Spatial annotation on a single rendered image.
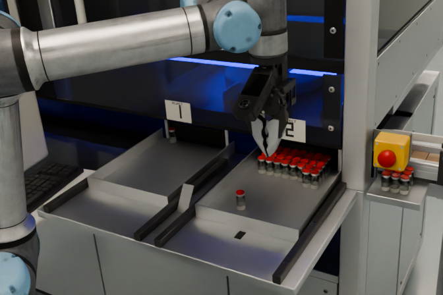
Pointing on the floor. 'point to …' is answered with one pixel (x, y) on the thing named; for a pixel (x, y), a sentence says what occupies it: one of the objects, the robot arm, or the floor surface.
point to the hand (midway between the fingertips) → (266, 151)
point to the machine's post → (358, 118)
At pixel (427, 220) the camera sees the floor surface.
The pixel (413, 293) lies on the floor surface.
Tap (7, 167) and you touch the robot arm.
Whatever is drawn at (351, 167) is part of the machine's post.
